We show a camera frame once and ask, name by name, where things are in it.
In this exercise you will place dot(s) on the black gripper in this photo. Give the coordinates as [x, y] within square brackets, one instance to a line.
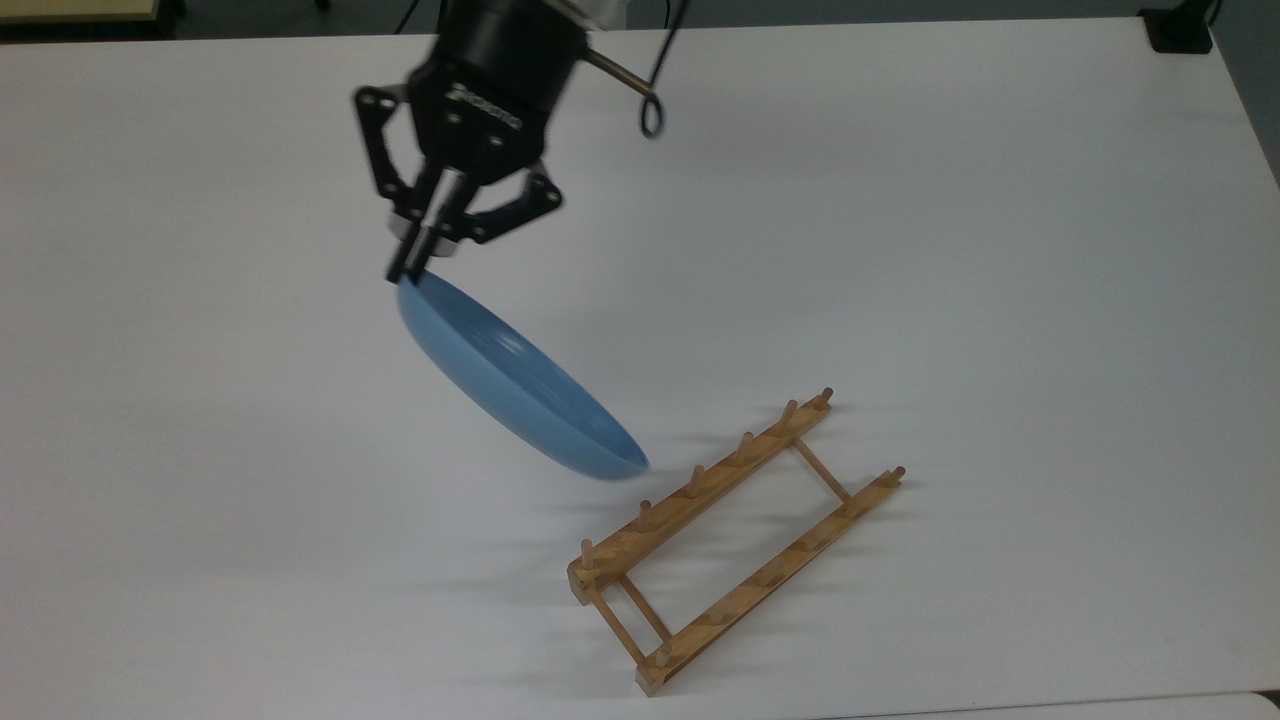
[495, 90]

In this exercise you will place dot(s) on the blue round plate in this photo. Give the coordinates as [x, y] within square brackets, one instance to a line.
[510, 385]

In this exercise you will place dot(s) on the wooden plate rack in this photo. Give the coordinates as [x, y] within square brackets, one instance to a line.
[700, 490]

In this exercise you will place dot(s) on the light wooden desk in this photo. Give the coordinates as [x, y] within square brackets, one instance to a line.
[70, 8]

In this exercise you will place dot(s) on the black camera stand pole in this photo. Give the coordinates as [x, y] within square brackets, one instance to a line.
[1180, 28]

